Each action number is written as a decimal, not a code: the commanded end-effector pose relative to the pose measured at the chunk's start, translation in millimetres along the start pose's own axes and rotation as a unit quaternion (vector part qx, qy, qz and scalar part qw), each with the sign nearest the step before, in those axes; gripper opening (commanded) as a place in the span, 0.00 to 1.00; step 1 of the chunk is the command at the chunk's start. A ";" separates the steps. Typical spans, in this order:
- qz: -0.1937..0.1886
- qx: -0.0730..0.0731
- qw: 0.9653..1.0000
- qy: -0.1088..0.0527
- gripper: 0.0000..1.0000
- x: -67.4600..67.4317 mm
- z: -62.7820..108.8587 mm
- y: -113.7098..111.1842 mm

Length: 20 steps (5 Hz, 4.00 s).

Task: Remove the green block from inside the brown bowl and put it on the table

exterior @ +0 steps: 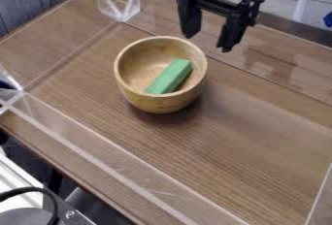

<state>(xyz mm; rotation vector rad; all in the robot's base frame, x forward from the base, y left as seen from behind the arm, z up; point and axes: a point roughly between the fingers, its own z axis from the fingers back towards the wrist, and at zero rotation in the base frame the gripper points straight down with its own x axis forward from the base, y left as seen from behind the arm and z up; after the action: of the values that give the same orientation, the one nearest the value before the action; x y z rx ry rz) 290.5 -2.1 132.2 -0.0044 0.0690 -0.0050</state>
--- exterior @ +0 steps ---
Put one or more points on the brown wooden bowl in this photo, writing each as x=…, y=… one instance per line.
x=140, y=64

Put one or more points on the clear acrylic front barrier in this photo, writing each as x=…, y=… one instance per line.
x=128, y=183

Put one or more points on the white container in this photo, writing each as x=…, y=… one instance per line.
x=315, y=13

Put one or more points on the grey metal bracket with screw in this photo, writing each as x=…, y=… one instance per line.
x=70, y=214

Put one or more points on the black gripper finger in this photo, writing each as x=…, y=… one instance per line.
x=191, y=17
x=234, y=30

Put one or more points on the green rectangular block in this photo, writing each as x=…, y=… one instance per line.
x=171, y=78

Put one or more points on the clear acrylic corner bracket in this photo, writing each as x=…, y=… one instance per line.
x=120, y=10

